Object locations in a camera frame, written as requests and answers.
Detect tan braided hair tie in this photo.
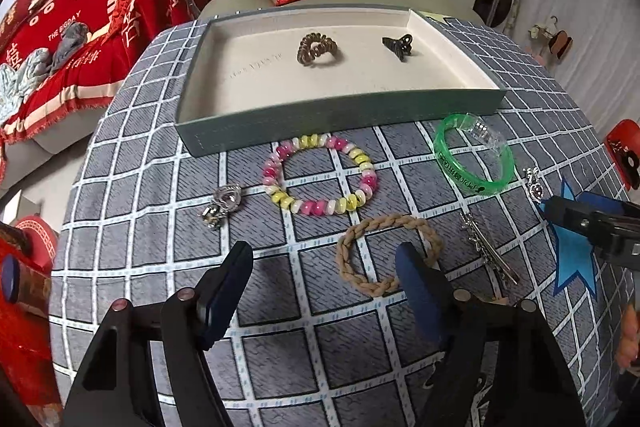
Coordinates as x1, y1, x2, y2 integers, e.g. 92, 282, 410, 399
335, 213, 445, 299

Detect person's right hand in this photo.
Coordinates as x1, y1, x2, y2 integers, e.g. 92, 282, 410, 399
615, 305, 639, 369

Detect silver heart pendant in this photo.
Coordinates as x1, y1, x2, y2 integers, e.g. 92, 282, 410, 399
523, 167, 544, 204

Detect black claw hair clip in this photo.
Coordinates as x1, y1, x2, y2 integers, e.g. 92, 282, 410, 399
382, 34, 413, 62

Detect pink yellow beaded bracelet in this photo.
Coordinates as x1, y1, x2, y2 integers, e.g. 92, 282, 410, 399
261, 133, 379, 217

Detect brown spiral hair tie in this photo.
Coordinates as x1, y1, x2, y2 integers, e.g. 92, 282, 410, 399
296, 31, 340, 67

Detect red round box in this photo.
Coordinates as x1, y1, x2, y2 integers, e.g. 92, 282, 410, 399
13, 215, 58, 275

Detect grey checked table cloth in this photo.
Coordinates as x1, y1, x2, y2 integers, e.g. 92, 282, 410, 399
50, 20, 632, 426

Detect green jewelry tray box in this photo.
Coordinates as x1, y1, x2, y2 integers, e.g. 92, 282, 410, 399
175, 4, 506, 157

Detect grey crumpled clothes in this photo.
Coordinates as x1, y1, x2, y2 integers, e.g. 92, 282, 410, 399
0, 22, 90, 122

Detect silver rhinestone hair clip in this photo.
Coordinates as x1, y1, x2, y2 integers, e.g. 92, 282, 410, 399
462, 212, 521, 285

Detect green translucent bangle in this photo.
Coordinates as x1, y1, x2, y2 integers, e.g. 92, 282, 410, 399
433, 113, 515, 196

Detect red sofa blanket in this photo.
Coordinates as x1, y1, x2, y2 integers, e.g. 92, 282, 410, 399
0, 0, 217, 145

